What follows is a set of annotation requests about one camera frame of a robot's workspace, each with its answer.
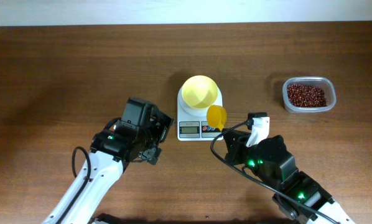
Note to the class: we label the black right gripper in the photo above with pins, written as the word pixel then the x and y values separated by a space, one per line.
pixel 234 147

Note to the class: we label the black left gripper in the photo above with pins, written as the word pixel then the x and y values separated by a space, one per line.
pixel 162 130

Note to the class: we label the yellow plastic measuring scoop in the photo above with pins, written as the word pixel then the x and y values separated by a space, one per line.
pixel 216 117

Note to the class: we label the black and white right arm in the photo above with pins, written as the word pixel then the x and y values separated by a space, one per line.
pixel 299 197

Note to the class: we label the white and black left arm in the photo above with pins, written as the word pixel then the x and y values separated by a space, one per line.
pixel 134 137

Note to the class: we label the white digital kitchen scale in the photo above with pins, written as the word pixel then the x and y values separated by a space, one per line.
pixel 192 123

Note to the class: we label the yellow plastic bowl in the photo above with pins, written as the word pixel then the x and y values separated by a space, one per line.
pixel 199 92

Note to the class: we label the red beans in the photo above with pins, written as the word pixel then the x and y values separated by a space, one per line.
pixel 306 96

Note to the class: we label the clear plastic container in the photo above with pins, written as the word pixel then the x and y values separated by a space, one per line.
pixel 325 84

